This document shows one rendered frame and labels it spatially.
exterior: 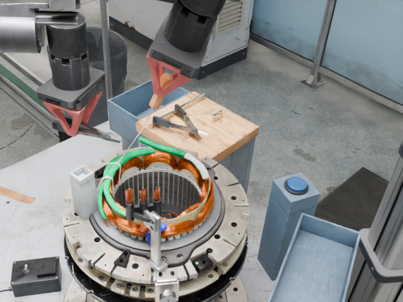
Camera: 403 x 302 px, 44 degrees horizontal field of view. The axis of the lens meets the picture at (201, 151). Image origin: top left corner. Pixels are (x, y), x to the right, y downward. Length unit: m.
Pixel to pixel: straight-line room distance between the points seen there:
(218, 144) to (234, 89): 2.22
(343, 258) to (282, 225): 0.17
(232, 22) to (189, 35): 2.72
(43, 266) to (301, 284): 0.55
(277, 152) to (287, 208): 1.78
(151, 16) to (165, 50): 2.87
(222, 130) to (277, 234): 0.25
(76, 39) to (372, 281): 0.75
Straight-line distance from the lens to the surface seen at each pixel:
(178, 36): 0.63
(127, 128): 1.16
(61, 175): 1.41
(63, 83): 0.79
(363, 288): 1.16
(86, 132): 0.85
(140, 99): 1.25
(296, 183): 1.01
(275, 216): 1.06
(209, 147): 1.04
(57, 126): 0.87
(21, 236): 1.28
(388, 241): 1.05
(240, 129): 1.10
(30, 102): 1.79
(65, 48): 0.75
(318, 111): 3.18
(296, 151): 2.81
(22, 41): 0.76
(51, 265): 1.13
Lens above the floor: 1.71
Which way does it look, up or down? 39 degrees down
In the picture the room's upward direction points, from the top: 4 degrees clockwise
